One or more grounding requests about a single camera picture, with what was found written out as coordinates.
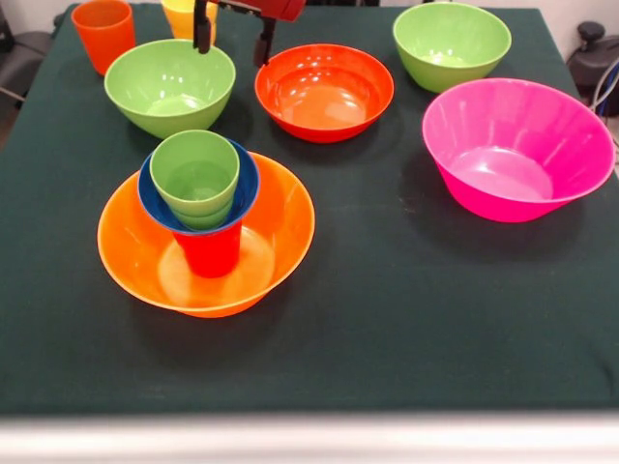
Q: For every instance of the red plastic cup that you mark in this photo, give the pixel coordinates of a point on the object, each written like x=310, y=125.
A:
x=213, y=253

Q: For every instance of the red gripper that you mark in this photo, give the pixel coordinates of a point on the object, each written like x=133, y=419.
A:
x=271, y=7

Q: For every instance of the green plastic cup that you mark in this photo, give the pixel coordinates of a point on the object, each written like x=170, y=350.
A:
x=203, y=221
x=193, y=169

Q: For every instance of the green plastic bowl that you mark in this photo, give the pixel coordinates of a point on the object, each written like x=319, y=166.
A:
x=145, y=72
x=450, y=38

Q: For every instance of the large orange plastic bowl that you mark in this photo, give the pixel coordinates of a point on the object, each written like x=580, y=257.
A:
x=280, y=227

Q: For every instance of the dark green table cloth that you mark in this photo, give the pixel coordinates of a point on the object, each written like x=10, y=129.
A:
x=435, y=314

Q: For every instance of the large pink plastic bowl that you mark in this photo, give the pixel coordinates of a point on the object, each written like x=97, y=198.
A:
x=512, y=145

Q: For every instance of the orange-red plastic cup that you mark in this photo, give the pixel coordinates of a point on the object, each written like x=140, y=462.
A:
x=104, y=38

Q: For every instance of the small blue plastic bowl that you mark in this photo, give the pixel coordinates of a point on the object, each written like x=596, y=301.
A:
x=246, y=188

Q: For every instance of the red-orange plastic bowl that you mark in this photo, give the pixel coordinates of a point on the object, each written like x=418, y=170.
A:
x=324, y=92

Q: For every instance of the yellow plastic cup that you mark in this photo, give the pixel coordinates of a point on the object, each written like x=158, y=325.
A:
x=179, y=17
x=184, y=35

